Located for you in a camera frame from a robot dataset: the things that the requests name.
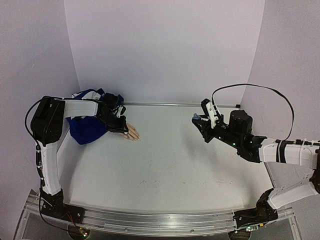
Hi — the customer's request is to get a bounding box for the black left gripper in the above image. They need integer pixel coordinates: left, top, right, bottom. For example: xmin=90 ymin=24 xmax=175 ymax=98
xmin=98 ymin=112 xmax=130 ymax=133

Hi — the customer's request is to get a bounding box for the blue nail polish bottle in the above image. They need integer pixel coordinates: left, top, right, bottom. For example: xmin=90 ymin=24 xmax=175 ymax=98
xmin=192 ymin=113 xmax=202 ymax=121

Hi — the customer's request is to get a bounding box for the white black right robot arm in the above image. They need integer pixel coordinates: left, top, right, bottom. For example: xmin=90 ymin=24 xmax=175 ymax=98
xmin=191 ymin=107 xmax=320 ymax=210

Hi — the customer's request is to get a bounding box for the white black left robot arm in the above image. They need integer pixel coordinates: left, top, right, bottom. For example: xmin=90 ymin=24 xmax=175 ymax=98
xmin=28 ymin=94 xmax=129 ymax=196

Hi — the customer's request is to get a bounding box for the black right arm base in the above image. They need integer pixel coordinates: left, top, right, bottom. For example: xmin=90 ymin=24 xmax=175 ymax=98
xmin=233 ymin=188 xmax=278 ymax=229

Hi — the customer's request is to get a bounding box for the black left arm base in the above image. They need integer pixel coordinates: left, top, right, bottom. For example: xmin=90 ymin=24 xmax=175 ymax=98
xmin=39 ymin=188 xmax=85 ymax=224

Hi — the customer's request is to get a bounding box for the mannequin hand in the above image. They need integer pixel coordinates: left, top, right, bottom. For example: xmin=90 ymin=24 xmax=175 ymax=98
xmin=120 ymin=123 xmax=140 ymax=142

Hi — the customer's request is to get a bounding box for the blue white red jacket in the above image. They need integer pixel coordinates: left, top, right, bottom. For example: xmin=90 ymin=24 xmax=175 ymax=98
xmin=67 ymin=88 xmax=124 ymax=145

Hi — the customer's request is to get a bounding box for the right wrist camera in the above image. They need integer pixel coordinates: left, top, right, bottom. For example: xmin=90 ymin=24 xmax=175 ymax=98
xmin=201 ymin=98 xmax=224 ymax=129

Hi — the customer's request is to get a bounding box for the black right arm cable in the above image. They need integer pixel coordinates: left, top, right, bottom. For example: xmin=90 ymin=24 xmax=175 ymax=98
xmin=211 ymin=83 xmax=295 ymax=142

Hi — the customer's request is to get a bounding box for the aluminium table front rail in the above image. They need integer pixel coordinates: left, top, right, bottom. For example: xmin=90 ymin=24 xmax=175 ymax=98
xmin=23 ymin=197 xmax=295 ymax=232

